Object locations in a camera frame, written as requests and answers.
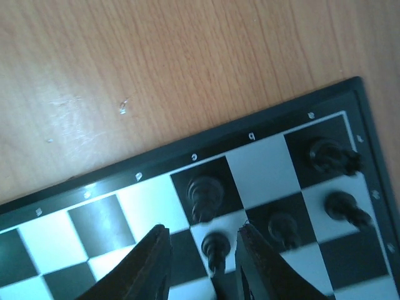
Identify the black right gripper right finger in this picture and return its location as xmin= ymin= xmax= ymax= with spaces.
xmin=236 ymin=223 xmax=328 ymax=299

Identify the black and white chessboard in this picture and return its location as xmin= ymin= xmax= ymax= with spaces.
xmin=1 ymin=77 xmax=399 ymax=299

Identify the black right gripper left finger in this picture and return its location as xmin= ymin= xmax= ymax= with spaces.
xmin=78 ymin=224 xmax=173 ymax=300

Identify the black pawn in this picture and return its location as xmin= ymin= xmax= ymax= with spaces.
xmin=268 ymin=212 xmax=301 ymax=250
xmin=201 ymin=231 xmax=231 ymax=278

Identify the black pawn chess piece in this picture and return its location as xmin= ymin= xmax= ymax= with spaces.
xmin=324 ymin=191 xmax=372 ymax=230

